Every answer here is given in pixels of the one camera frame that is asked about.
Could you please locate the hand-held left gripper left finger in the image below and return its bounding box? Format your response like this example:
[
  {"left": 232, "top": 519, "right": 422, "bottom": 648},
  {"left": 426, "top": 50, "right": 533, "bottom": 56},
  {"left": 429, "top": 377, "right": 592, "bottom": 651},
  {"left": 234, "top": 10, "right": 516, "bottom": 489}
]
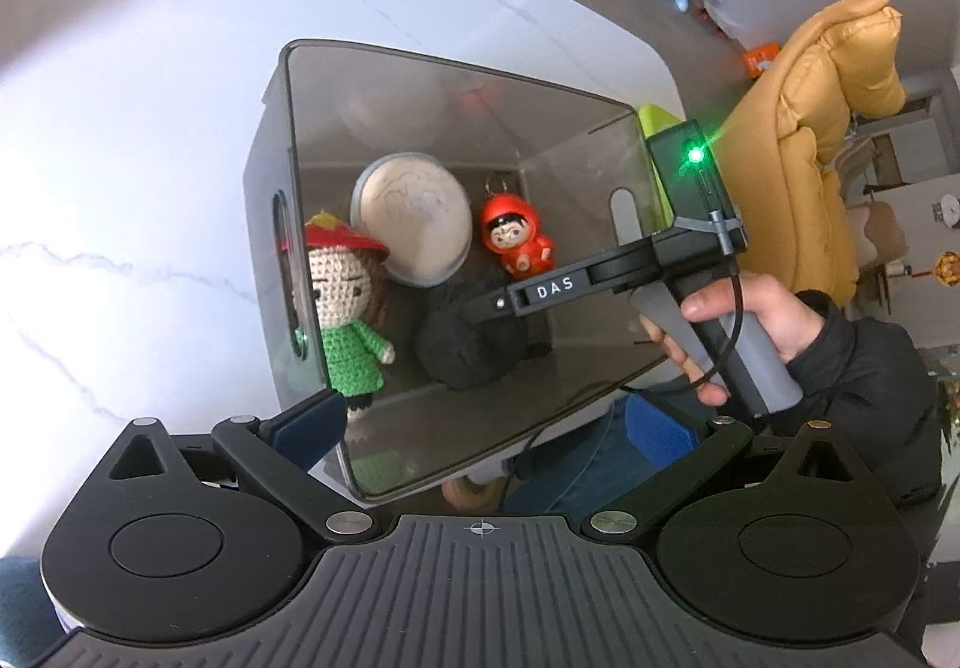
[{"left": 111, "top": 389, "right": 380, "bottom": 547}]

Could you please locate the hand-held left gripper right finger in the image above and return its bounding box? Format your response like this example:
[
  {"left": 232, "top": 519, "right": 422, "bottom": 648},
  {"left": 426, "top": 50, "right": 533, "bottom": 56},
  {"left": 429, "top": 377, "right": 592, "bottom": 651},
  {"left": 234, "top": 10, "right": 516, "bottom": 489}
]
[{"left": 581, "top": 394, "right": 856, "bottom": 547}]

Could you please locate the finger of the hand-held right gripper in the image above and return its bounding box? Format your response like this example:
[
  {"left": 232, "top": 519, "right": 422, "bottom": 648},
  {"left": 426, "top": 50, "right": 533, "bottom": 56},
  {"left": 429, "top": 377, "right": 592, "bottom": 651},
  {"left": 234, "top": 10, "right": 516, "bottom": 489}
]
[{"left": 456, "top": 289, "right": 518, "bottom": 331}]

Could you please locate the black fabric pouch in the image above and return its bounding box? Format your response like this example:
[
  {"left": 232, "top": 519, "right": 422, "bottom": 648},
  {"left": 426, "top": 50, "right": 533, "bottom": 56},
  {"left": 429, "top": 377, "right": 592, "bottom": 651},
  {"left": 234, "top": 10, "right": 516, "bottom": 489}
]
[{"left": 416, "top": 259, "right": 556, "bottom": 391}]

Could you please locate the red hooded figurine keychain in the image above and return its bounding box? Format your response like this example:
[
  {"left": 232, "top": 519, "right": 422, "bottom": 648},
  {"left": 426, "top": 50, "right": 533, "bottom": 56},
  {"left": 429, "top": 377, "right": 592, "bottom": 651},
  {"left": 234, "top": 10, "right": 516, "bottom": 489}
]
[{"left": 480, "top": 176, "right": 560, "bottom": 279}]

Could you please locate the green lid with clear flap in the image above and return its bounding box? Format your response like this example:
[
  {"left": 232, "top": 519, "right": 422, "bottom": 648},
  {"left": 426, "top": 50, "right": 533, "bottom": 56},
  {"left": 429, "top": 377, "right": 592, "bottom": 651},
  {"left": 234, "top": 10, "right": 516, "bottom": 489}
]
[{"left": 636, "top": 103, "right": 685, "bottom": 133}]

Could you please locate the crochet doll with red hat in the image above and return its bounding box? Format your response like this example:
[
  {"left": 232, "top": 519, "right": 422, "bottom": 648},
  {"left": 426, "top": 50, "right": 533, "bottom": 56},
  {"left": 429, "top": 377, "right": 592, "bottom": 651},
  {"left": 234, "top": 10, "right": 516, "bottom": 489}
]
[{"left": 279, "top": 210, "right": 397, "bottom": 425}]

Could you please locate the round cream zipper case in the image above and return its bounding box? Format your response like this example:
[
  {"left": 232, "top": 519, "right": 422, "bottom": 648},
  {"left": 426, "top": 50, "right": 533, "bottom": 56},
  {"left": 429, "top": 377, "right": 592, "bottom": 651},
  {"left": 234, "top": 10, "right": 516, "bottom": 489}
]
[{"left": 351, "top": 152, "right": 473, "bottom": 288}]

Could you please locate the smoky transparent storage bin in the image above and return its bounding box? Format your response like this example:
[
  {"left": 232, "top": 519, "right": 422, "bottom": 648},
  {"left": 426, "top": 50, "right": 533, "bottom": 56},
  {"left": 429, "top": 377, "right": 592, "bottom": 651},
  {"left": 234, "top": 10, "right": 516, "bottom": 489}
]
[{"left": 241, "top": 39, "right": 680, "bottom": 505}]

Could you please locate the person's right forearm black sleeve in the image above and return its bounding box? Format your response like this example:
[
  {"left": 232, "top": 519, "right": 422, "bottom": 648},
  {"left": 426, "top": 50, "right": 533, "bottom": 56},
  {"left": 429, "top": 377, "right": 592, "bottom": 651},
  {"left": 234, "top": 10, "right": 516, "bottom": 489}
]
[{"left": 780, "top": 289, "right": 947, "bottom": 511}]

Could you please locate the white marble desktop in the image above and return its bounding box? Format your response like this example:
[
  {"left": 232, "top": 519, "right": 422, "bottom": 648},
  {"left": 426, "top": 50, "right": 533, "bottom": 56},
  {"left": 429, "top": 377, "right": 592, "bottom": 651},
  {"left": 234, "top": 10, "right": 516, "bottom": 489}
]
[{"left": 0, "top": 0, "right": 687, "bottom": 549}]

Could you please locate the person's right hand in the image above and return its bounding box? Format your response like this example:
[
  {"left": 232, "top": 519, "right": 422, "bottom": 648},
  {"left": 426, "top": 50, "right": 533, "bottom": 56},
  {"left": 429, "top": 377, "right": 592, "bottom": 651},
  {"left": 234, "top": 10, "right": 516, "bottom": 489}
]
[{"left": 641, "top": 270, "right": 826, "bottom": 408}]

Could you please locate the person's blue jeans leg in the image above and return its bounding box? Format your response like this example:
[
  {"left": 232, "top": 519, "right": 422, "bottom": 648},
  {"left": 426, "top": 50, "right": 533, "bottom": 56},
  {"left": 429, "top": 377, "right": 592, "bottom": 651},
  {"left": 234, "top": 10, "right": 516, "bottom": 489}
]
[
  {"left": 0, "top": 555, "right": 61, "bottom": 648},
  {"left": 501, "top": 392, "right": 710, "bottom": 517}
]

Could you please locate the yellow padded chair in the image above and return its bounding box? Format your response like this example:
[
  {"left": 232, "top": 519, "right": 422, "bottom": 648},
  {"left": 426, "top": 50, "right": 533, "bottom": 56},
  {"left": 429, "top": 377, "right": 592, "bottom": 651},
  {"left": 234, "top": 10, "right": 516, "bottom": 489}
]
[{"left": 724, "top": 0, "right": 908, "bottom": 309}]

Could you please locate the person's tan shoe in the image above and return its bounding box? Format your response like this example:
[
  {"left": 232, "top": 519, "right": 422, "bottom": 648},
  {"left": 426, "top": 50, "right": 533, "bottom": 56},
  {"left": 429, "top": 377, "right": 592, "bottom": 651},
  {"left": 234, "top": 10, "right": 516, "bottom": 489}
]
[{"left": 441, "top": 473, "right": 511, "bottom": 511}]

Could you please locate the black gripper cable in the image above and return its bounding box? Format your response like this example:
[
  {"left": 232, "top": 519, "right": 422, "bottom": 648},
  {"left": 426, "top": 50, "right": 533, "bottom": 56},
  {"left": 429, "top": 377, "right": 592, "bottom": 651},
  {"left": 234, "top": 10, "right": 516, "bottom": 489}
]
[{"left": 517, "top": 209, "right": 748, "bottom": 466}]

